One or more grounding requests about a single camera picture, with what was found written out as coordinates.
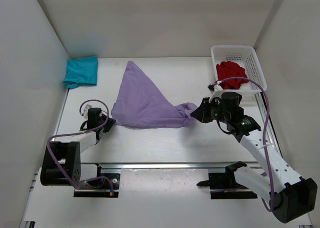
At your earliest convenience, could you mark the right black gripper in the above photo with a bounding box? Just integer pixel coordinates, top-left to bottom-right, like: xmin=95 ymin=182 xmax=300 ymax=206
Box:
xmin=191 ymin=98 xmax=230 ymax=124

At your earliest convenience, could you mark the lavender t shirt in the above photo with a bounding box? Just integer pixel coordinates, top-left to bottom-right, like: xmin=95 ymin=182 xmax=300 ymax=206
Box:
xmin=111 ymin=61 xmax=198 ymax=129

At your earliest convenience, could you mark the teal t shirt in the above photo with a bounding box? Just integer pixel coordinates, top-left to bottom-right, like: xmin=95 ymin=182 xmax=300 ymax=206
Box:
xmin=63 ymin=56 xmax=99 ymax=89

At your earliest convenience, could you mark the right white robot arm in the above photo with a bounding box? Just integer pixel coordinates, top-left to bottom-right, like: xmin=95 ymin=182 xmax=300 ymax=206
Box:
xmin=191 ymin=92 xmax=318 ymax=223

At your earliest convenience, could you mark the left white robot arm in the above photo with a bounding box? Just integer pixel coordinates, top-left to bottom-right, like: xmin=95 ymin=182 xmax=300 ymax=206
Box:
xmin=40 ymin=105 xmax=116 ymax=186

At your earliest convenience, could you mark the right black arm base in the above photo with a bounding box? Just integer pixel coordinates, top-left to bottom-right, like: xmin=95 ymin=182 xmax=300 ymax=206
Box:
xmin=196 ymin=161 xmax=258 ymax=199

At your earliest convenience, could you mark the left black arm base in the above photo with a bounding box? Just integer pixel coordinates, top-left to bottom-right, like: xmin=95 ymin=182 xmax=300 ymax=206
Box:
xmin=73 ymin=164 xmax=121 ymax=198

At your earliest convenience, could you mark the red t shirt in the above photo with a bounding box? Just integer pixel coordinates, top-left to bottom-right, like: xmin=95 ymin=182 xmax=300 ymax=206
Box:
xmin=216 ymin=61 xmax=248 ymax=90

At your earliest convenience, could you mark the white plastic laundry basket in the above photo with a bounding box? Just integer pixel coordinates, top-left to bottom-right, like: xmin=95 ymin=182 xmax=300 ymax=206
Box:
xmin=210 ymin=45 xmax=267 ymax=98

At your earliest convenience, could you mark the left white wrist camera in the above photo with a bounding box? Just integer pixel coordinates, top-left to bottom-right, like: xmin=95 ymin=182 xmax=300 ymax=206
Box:
xmin=81 ymin=104 xmax=92 ymax=119

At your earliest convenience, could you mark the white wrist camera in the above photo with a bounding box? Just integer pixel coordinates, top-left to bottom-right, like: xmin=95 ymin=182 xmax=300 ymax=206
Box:
xmin=208 ymin=81 xmax=224 ymax=102
xmin=81 ymin=104 xmax=92 ymax=119

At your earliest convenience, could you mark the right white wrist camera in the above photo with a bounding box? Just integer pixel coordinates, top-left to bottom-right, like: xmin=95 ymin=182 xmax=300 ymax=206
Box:
xmin=208 ymin=81 xmax=224 ymax=102

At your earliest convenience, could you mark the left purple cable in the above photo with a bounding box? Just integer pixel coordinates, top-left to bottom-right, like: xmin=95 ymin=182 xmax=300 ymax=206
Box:
xmin=46 ymin=99 xmax=117 ymax=196

